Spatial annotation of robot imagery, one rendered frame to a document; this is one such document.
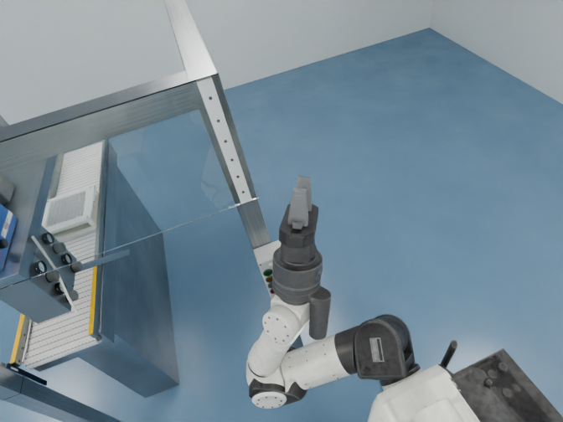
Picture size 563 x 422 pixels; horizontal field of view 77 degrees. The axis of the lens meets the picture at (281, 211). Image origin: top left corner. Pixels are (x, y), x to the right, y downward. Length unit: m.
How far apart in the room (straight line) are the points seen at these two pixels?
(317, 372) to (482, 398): 0.31
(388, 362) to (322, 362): 0.14
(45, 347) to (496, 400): 1.39
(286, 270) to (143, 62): 3.91
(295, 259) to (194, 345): 1.81
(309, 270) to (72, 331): 1.12
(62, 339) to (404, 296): 1.75
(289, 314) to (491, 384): 0.38
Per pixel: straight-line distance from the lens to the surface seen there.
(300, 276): 0.60
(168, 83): 0.75
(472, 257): 2.54
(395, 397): 0.76
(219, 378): 2.22
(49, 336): 1.61
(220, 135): 0.78
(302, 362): 0.86
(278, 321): 0.65
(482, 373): 0.81
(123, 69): 4.40
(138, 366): 2.00
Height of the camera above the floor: 2.01
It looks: 47 degrees down
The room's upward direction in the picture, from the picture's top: 14 degrees counter-clockwise
